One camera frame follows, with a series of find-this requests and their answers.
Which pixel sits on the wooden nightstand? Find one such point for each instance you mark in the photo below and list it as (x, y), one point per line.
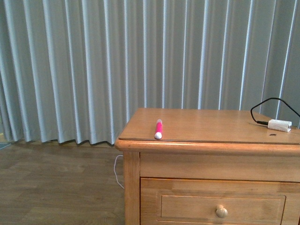
(203, 145)

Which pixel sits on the pink marker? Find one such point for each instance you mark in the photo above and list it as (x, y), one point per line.
(158, 130)

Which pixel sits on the drawer knob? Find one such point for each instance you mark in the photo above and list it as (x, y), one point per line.
(221, 211)

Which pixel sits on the grey pleated curtain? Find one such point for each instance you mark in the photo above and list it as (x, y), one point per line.
(79, 69)

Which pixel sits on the white power adapter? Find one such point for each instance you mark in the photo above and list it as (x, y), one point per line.
(280, 125)

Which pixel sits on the wooden drawer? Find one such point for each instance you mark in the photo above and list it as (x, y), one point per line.
(194, 202)

